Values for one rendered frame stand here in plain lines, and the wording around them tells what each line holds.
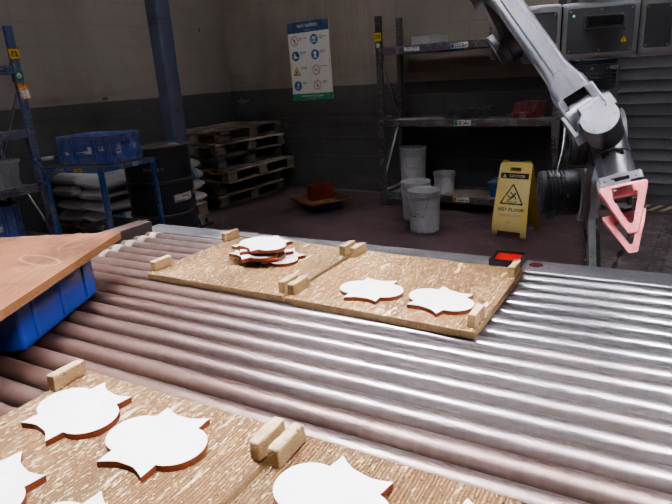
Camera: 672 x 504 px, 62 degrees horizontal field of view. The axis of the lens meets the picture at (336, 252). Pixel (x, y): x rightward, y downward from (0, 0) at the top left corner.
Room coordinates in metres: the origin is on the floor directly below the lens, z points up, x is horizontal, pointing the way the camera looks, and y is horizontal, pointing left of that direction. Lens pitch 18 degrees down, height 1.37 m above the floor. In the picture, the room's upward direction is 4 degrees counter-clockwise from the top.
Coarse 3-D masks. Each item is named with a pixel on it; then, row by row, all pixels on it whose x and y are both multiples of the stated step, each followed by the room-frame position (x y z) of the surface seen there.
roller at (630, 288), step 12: (180, 240) 1.69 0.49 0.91; (192, 240) 1.67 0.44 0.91; (204, 240) 1.65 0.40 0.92; (216, 240) 1.63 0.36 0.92; (528, 276) 1.17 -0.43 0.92; (540, 276) 1.16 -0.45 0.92; (552, 276) 1.16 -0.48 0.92; (600, 288) 1.09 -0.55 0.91; (612, 288) 1.08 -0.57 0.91; (624, 288) 1.07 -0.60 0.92; (636, 288) 1.07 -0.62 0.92; (648, 288) 1.06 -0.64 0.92; (660, 288) 1.05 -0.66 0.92
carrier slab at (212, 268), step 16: (240, 240) 1.56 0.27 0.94; (192, 256) 1.43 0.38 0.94; (208, 256) 1.42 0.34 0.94; (224, 256) 1.41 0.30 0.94; (320, 256) 1.36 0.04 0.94; (336, 256) 1.35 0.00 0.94; (160, 272) 1.31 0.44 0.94; (176, 272) 1.30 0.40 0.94; (192, 272) 1.29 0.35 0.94; (208, 272) 1.29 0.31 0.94; (224, 272) 1.28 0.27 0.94; (240, 272) 1.27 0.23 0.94; (256, 272) 1.26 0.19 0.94; (272, 272) 1.26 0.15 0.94; (288, 272) 1.25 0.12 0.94; (304, 272) 1.24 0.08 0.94; (320, 272) 1.24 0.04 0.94; (208, 288) 1.21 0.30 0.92; (224, 288) 1.18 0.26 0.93; (240, 288) 1.16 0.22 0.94; (256, 288) 1.16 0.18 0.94; (272, 288) 1.15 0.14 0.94
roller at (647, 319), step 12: (132, 252) 1.59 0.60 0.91; (144, 252) 1.57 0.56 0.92; (156, 252) 1.55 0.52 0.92; (168, 252) 1.53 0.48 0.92; (504, 300) 1.05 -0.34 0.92; (516, 300) 1.04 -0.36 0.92; (528, 300) 1.03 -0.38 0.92; (540, 300) 1.03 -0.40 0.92; (564, 312) 0.99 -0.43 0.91; (576, 312) 0.98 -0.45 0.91; (588, 312) 0.97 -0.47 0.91; (600, 312) 0.96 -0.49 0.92; (612, 312) 0.96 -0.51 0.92; (624, 312) 0.95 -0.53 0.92; (648, 324) 0.92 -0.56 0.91; (660, 324) 0.91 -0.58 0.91
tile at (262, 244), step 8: (248, 240) 1.38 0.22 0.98; (256, 240) 1.37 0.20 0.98; (264, 240) 1.37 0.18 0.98; (272, 240) 1.36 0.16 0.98; (280, 240) 1.36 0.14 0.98; (288, 240) 1.36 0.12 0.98; (240, 248) 1.34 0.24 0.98; (248, 248) 1.31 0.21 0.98; (256, 248) 1.30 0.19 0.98; (264, 248) 1.30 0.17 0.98; (272, 248) 1.29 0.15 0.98; (280, 248) 1.29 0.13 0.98
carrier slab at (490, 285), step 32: (384, 256) 1.32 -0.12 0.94; (416, 256) 1.31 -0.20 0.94; (320, 288) 1.13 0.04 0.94; (416, 288) 1.10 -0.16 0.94; (448, 288) 1.08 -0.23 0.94; (480, 288) 1.07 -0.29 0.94; (512, 288) 1.09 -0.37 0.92; (384, 320) 0.97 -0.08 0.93; (416, 320) 0.94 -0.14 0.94; (448, 320) 0.93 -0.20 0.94
